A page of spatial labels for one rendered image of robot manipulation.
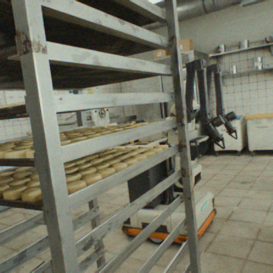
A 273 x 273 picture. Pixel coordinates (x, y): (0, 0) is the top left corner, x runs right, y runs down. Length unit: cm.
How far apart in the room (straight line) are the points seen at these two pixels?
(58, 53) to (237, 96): 559
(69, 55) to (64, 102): 9
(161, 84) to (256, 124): 194
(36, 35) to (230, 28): 580
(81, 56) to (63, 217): 30
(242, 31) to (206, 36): 72
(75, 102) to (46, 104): 10
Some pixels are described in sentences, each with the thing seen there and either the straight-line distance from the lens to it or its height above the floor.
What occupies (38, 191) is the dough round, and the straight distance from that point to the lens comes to 61.
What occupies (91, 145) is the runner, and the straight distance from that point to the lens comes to 57.
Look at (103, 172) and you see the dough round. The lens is 68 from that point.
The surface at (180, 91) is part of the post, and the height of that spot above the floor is 116.
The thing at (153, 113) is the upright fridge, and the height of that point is 96.
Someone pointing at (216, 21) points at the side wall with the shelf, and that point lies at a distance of 629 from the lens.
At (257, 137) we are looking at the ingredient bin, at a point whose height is 35.
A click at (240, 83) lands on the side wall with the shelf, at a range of 600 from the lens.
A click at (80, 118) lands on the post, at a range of 120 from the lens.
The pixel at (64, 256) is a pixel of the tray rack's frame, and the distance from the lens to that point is 49.
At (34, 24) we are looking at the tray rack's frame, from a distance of 47.
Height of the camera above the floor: 112
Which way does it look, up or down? 6 degrees down
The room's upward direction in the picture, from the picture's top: 6 degrees counter-clockwise
